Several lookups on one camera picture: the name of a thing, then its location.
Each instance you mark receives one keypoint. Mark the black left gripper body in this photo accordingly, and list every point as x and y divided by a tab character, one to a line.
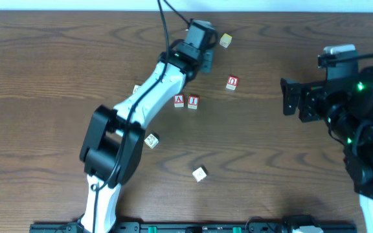
208	63

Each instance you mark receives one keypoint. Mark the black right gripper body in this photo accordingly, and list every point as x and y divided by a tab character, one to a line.
290	96

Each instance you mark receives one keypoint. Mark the red letter I block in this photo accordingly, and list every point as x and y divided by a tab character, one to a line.
193	102

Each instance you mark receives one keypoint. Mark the red letter A block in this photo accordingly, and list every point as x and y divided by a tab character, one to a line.
179	100

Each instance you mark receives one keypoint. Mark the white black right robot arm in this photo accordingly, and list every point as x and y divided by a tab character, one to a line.
346	106

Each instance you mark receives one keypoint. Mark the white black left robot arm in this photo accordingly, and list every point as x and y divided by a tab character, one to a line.
113	143

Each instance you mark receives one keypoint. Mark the yellow top wooden block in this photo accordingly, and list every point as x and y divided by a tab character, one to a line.
225	40

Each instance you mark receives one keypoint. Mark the red letter U block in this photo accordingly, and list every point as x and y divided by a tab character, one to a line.
232	82

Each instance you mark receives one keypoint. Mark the plain wooden block upper left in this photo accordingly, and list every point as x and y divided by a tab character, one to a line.
135	89

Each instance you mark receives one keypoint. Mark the plain wooden block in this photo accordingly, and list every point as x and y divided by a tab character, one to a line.
199	174
135	89

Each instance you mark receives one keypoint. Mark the wooden block with black side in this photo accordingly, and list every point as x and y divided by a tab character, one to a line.
152	140

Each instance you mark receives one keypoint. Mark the plain wooden block lower centre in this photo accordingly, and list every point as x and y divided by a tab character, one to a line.
199	174

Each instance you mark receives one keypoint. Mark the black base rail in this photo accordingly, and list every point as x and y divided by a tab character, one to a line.
289	224

